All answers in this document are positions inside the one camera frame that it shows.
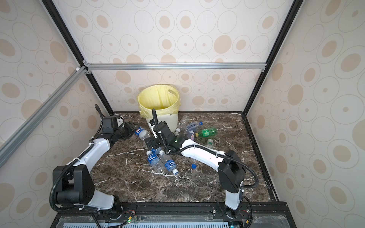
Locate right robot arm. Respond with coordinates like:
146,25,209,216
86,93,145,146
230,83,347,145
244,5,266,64
144,120,259,218

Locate clear bottle pale green cap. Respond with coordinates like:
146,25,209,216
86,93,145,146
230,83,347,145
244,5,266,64
206,139,213,149

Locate soda water bottle blue cap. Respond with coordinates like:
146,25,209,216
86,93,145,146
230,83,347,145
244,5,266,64
183,121,203,132

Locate clear crushed bottle white cap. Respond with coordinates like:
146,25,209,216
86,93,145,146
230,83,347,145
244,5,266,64
174,115,190,136

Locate black frame post left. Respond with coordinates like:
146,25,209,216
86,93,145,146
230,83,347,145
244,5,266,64
41,0,115,116

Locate clear bottle purple label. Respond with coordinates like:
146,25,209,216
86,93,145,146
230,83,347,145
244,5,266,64
188,131,195,141

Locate pocari bottle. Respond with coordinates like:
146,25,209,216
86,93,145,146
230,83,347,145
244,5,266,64
159,150,179,175
146,151,165,173

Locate white plastic waste bin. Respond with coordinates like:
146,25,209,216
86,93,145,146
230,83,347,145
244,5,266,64
146,114,178,138

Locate horizontal aluminium rail back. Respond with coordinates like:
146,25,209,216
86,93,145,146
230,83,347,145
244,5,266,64
86,62,267,71

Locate green bottle yellow cap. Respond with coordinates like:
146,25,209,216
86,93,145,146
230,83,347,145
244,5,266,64
195,127,217,138

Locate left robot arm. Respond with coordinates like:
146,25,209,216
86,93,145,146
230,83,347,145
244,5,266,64
49,105,138,219

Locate black frame post right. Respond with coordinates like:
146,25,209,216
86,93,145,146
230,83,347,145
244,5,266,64
242,0,304,117

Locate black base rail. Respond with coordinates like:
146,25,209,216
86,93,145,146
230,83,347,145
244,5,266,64
51,201,296,228

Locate aluminium rail left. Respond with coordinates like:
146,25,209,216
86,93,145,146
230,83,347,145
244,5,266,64
1,66,86,166

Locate yellow bin liner bag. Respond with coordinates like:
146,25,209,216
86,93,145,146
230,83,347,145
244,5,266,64
137,85,181,118

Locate black frame post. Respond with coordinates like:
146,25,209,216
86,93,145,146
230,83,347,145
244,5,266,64
41,0,115,116
242,0,304,117

